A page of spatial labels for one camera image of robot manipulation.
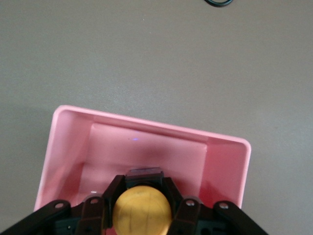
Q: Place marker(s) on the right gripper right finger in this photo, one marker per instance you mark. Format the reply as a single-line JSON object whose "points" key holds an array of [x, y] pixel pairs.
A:
{"points": [[195, 218]]}

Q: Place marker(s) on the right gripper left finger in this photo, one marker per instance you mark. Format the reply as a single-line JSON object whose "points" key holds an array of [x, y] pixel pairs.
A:
{"points": [[93, 215]]}

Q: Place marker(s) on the yellow push button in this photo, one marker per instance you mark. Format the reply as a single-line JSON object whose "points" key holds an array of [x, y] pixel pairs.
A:
{"points": [[141, 210]]}

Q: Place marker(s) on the pink plastic bin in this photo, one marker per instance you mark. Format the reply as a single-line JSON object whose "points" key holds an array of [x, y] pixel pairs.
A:
{"points": [[146, 147]]}

